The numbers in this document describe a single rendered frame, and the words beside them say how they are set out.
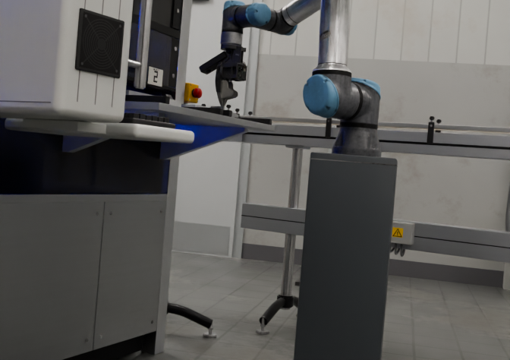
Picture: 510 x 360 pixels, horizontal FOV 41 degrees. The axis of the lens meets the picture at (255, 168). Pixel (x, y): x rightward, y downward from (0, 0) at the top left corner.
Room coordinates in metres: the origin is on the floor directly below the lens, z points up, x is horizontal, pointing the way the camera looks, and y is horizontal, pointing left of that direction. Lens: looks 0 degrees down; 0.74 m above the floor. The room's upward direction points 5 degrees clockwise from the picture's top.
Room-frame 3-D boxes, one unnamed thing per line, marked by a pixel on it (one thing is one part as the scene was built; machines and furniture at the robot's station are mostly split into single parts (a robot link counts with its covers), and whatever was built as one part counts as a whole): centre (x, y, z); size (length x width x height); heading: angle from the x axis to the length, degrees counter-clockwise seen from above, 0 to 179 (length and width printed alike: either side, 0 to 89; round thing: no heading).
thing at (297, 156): (3.19, -0.19, 0.46); 0.09 x 0.09 x 0.77; 63
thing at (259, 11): (2.30, 0.04, 1.24); 0.11 x 0.11 x 0.08; 42
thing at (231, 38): (2.36, 0.12, 1.16); 0.08 x 0.08 x 0.05
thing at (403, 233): (2.89, -0.63, 0.50); 0.12 x 0.05 x 0.09; 63
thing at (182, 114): (2.19, 0.31, 0.87); 0.70 x 0.48 x 0.02; 153
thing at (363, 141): (2.09, -0.31, 0.84); 0.15 x 0.15 x 0.10
